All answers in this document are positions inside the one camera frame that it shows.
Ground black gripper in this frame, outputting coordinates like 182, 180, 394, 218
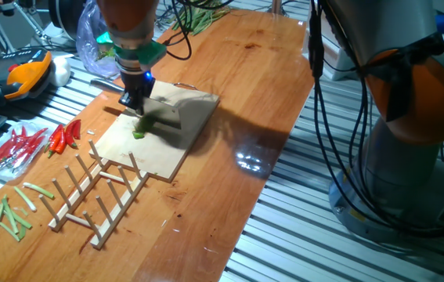
117, 66, 156, 118

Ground green chili pepper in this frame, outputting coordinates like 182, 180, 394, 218
132, 111, 164, 140

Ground steel cleaver knife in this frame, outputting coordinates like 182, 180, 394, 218
89, 78, 182, 131

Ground red chili pepper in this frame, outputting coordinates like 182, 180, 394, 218
44, 124, 64, 158
64, 121, 79, 150
54, 127, 68, 155
71, 118, 83, 141

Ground light wooden cutting board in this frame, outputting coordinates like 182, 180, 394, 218
89, 80, 221, 184

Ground chopped green vegetables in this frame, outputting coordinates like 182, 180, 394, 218
96, 45, 116, 60

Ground clear plastic bag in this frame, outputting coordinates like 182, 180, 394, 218
75, 0, 123, 78

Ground white lumpy object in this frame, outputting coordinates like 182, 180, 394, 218
48, 54, 73, 88

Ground wooden peg dish rack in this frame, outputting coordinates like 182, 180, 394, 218
38, 139, 150, 251

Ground orange black teach pendant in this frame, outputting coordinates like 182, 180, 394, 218
0, 49, 53, 107

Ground black rounded container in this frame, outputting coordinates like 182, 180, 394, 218
48, 0, 89, 40

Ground large varnished wooden board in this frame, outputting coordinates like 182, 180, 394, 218
0, 8, 316, 282

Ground clear bag of red chilies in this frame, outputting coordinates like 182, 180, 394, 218
0, 121, 50, 183

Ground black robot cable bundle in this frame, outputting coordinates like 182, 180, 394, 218
154, 0, 444, 240

